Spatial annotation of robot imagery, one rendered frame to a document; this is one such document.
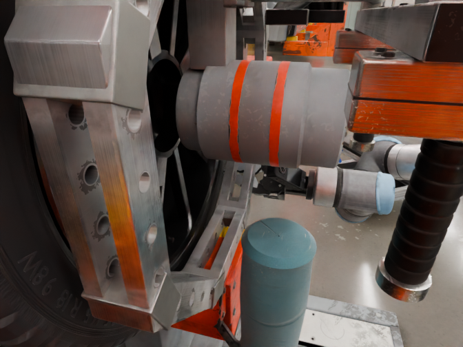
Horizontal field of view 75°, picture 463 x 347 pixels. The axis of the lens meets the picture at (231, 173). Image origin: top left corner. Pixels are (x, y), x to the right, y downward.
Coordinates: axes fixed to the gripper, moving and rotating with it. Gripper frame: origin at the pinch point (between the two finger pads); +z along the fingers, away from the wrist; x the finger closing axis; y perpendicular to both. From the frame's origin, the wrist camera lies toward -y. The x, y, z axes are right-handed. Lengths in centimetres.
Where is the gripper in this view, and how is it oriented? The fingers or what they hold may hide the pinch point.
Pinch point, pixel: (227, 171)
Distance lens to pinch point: 72.5
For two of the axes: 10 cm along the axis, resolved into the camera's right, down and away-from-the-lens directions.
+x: 1.8, -9.4, 2.7
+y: 1.8, 3.0, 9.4
